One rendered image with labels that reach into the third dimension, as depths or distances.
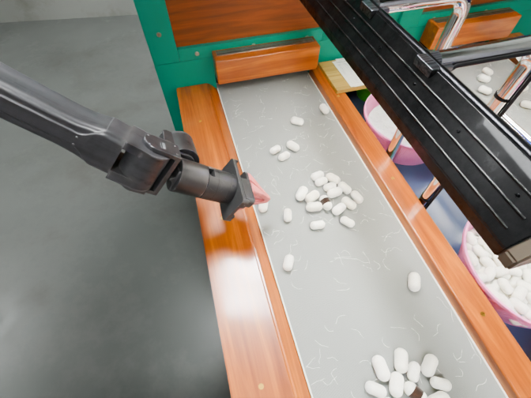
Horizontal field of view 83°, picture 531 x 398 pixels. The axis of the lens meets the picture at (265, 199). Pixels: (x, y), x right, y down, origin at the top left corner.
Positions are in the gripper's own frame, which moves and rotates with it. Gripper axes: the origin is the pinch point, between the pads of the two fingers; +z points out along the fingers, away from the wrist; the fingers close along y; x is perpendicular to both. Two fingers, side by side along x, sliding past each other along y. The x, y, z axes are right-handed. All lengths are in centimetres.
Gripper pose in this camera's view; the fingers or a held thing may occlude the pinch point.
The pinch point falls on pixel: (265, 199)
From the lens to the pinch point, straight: 60.4
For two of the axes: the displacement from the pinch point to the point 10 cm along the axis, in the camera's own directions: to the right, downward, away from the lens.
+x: -6.1, 5.7, 5.4
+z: 7.5, 2.1, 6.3
